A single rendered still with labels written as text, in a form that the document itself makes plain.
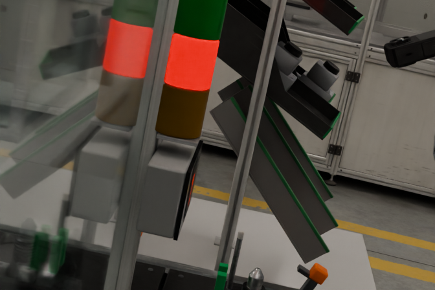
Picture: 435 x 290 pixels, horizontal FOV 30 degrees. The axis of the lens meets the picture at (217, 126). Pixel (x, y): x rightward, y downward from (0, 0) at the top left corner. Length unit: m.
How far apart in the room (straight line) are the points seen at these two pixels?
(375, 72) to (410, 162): 0.61
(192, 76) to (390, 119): 4.33
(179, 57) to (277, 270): 0.84
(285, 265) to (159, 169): 0.85
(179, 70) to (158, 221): 0.15
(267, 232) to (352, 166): 3.44
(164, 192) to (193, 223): 0.92
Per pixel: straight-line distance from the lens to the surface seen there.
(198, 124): 0.80
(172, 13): 0.78
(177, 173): 0.77
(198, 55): 0.78
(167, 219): 0.78
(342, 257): 1.70
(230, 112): 1.24
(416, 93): 5.06
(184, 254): 1.54
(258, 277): 1.06
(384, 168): 5.15
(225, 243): 1.27
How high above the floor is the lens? 1.48
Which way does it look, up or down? 14 degrees down
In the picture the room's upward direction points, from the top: 12 degrees clockwise
